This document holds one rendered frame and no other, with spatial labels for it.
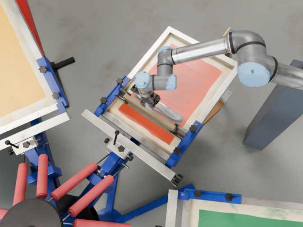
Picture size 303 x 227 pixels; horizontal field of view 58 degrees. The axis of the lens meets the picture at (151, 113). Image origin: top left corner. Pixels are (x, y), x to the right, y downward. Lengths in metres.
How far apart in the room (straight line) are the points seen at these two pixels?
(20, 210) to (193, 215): 0.87
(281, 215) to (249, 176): 1.01
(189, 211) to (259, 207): 0.38
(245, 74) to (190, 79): 0.74
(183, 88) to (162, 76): 0.55
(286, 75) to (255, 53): 0.18
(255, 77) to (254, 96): 1.76
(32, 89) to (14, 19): 0.41
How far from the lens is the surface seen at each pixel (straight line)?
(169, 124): 1.60
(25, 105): 1.79
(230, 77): 1.81
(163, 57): 1.32
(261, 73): 1.13
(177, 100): 1.76
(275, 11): 3.52
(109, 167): 1.61
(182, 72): 1.85
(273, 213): 1.68
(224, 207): 1.63
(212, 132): 2.70
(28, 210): 1.44
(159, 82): 1.26
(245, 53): 1.16
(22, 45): 1.79
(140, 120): 1.74
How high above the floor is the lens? 2.57
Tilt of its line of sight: 68 degrees down
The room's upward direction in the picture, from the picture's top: 18 degrees counter-clockwise
